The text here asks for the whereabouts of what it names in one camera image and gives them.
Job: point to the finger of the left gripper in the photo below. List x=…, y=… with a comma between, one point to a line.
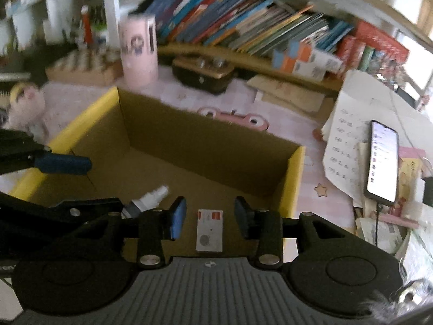
x=21, y=219
x=52, y=163

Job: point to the pink plush pig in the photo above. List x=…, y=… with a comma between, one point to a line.
x=26, y=114

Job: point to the white spray bottle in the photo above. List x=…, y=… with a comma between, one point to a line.
x=148, y=201

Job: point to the pink cylindrical container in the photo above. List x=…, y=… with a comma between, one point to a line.
x=138, y=50

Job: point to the wooden chessboard box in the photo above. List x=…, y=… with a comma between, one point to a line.
x=87, y=67

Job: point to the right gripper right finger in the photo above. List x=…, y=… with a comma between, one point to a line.
x=265, y=227

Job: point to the yellow tape roll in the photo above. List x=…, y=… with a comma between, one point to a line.
x=18, y=90

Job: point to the row of books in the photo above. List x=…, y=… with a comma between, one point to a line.
x=296, y=41

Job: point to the yellow cardboard box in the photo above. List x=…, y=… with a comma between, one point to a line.
x=137, y=143

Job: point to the smartphone with lit screen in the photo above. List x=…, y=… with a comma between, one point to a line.
x=382, y=166

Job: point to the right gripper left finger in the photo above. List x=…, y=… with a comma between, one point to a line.
x=159, y=225

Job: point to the stack of papers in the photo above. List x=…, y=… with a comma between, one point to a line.
x=362, y=99

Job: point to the small white red box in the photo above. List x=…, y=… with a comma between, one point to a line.
x=210, y=231

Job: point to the white bookshelf unit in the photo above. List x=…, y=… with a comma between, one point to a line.
x=169, y=0

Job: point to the dark brown wooden box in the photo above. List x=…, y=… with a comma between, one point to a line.
x=210, y=74

